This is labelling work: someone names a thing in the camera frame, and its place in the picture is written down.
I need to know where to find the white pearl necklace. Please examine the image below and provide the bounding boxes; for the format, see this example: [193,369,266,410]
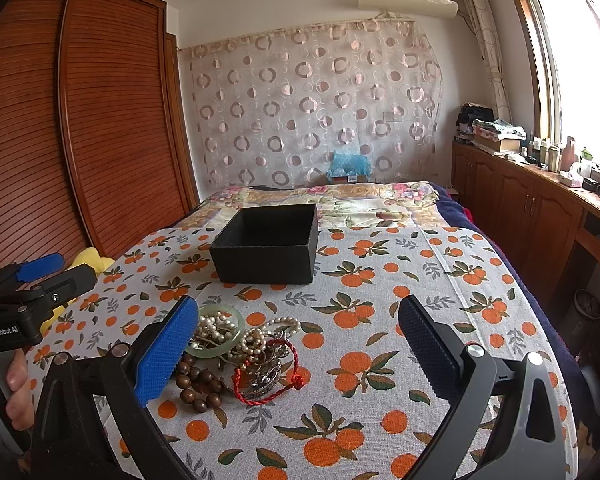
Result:
[188,310,302,359]

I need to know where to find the navy blue blanket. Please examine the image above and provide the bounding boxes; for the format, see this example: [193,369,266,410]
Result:
[430,182,600,448]

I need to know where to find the brown wooden bead bracelet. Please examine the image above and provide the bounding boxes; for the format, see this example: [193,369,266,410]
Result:
[173,352,228,414]

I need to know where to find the brown wooden wardrobe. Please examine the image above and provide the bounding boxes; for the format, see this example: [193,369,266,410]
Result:
[0,0,198,268]

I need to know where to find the tied side curtain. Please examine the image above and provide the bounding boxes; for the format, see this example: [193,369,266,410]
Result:
[463,0,510,122]

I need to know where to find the sheer circle pattern curtain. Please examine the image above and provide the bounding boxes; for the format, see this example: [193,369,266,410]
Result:
[182,18,442,188]

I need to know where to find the floral quilt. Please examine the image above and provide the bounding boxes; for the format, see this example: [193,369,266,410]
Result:
[178,181,448,230]

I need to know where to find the orange print white cloth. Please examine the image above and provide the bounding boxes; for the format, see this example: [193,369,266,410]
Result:
[27,226,578,479]

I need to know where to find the blue plastic bag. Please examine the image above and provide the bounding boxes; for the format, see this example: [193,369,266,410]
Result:
[326,152,372,180]

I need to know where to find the left human hand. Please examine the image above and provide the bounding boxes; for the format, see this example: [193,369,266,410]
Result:
[5,349,34,431]

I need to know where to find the silver metal chain jewelry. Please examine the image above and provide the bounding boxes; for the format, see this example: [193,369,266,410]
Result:
[232,327,291,406]

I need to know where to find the black square storage box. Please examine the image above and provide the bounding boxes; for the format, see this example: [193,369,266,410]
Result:
[210,204,318,285]

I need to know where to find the pink bottle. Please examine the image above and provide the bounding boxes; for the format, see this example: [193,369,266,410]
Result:
[560,136,576,172]

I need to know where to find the pile of books and clothes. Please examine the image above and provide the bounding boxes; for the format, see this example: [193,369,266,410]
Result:
[455,103,527,153]

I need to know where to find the red braided cord bracelet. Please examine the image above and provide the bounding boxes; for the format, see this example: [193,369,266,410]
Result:
[230,337,307,408]

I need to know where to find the green jade bangle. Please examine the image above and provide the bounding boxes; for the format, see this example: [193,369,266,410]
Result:
[185,304,245,360]

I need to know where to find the window with wooden frame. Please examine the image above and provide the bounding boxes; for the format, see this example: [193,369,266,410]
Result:
[514,0,600,165]

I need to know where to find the wooden sideboard cabinet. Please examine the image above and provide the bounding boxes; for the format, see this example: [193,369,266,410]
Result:
[452,142,600,347]

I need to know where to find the yellow plush toy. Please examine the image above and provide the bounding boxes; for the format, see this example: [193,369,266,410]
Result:
[41,247,114,336]

